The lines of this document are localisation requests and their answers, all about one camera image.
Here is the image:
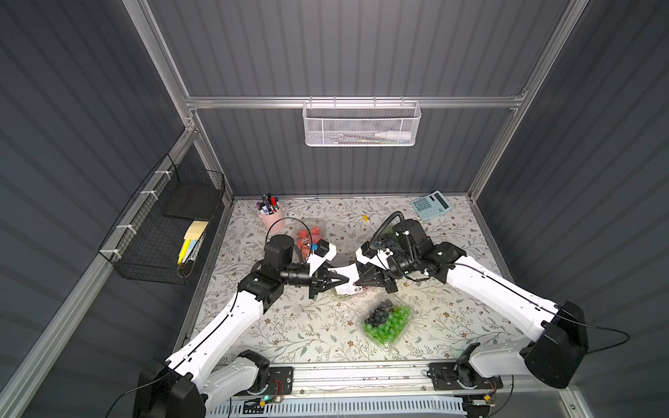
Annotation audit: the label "clear box red fruit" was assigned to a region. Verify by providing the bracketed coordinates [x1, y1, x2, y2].
[294, 219, 327, 260]

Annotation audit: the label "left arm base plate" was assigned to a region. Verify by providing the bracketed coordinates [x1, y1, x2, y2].
[235, 366, 294, 396]

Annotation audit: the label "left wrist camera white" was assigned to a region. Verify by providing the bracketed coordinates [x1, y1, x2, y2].
[307, 240, 337, 276]

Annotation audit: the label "pink pen cup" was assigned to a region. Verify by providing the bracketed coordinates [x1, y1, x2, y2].
[256, 193, 285, 233]

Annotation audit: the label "white sticker sheet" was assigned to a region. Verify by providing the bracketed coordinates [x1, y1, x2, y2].
[338, 263, 365, 297]

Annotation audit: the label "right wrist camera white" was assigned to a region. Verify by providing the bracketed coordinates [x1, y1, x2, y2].
[355, 241, 393, 271]

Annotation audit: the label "yellow sticky notes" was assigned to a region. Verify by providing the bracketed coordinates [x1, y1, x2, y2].
[178, 220, 209, 265]

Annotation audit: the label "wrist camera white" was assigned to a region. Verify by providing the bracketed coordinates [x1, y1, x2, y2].
[307, 240, 337, 276]
[355, 241, 393, 271]

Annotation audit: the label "teal calculator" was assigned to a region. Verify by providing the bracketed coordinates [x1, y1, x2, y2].
[410, 191, 452, 221]

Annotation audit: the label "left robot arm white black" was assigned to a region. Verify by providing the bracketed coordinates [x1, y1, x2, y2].
[132, 234, 360, 417]

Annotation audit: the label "clear box green black grapes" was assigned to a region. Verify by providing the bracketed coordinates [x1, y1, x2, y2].
[359, 294, 415, 350]

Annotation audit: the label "black wire wall basket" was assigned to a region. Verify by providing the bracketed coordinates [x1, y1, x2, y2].
[99, 156, 226, 286]

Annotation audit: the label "white wire mesh basket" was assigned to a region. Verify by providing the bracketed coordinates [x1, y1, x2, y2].
[301, 99, 422, 147]

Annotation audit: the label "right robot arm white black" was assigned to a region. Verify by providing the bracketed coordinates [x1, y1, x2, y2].
[355, 212, 589, 389]

